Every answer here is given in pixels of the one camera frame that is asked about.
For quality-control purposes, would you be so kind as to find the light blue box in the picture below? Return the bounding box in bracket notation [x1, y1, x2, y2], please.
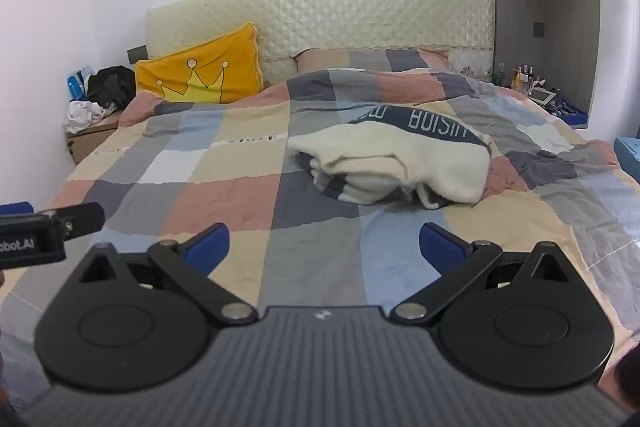
[613, 137, 640, 184]

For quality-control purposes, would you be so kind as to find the plaid patchwork duvet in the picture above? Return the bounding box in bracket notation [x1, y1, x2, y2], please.
[0, 67, 640, 410]

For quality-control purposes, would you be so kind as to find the grey wooden wardrobe unit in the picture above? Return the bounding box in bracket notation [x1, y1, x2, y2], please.
[487, 0, 640, 144]

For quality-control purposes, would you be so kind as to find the yellow crown print pillow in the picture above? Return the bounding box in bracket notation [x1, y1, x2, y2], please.
[134, 22, 266, 106]

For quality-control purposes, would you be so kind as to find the plaid patchwork pillow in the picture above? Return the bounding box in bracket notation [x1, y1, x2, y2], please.
[293, 48, 451, 76]

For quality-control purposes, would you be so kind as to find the group of cosmetic bottles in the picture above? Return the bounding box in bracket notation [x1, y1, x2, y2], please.
[492, 63, 549, 96]

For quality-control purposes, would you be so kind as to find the brown bedside table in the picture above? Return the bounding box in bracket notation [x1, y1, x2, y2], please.
[65, 112, 124, 166]

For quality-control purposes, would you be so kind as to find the cream sweater with navy stripes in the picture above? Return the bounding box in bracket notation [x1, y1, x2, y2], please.
[286, 103, 494, 210]

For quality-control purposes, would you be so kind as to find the black cloth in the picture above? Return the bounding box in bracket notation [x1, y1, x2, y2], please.
[86, 65, 137, 113]

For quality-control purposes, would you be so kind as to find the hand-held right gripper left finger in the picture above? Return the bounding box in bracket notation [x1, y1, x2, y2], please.
[72, 223, 260, 328]

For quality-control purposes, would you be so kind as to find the blue tray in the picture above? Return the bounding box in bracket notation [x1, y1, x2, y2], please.
[547, 99, 591, 128]

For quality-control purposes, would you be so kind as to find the small white screen device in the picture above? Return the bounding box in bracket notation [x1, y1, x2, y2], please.
[527, 85, 556, 106]

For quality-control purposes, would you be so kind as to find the white crumpled cloth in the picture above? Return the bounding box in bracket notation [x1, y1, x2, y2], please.
[62, 99, 119, 134]

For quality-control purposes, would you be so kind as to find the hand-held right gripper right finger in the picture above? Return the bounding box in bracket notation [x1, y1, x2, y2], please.
[390, 222, 577, 327]

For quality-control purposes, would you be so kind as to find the blue plastic packet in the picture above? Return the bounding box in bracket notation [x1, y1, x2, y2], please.
[67, 65, 97, 102]

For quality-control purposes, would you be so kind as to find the cream quilted bed headboard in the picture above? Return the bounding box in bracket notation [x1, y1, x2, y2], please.
[144, 0, 495, 81]

